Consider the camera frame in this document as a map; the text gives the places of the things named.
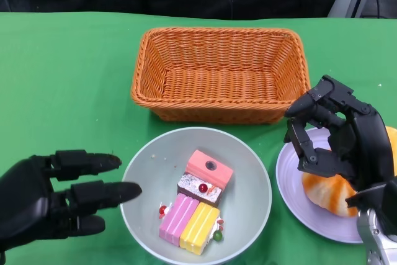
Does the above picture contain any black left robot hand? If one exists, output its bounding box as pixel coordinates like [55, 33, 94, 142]
[0, 149, 143, 253]

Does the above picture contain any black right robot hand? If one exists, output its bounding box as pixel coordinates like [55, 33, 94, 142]
[283, 74, 395, 191]

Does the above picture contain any orange striped ring bread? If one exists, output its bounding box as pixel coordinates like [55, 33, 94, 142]
[384, 126, 397, 179]
[302, 173, 360, 218]

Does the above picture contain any grey bowl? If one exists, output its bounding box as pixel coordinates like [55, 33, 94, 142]
[119, 127, 273, 263]

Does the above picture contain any lavender plate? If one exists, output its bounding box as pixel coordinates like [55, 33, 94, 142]
[275, 126, 397, 243]

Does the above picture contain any orange wicker basket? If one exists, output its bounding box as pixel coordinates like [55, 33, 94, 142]
[130, 27, 312, 125]

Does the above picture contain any chocolate cake slice silver top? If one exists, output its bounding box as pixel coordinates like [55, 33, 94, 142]
[176, 173, 223, 209]

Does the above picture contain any salmon pink cake slice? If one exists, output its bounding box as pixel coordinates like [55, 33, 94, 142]
[185, 150, 234, 191]

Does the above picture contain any yellow striped cake slice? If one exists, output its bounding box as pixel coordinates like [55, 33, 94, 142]
[179, 202, 225, 255]

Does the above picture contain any green tablecloth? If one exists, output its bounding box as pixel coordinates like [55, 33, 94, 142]
[0, 10, 397, 265]

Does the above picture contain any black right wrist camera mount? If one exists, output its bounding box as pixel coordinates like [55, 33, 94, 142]
[345, 176, 397, 236]

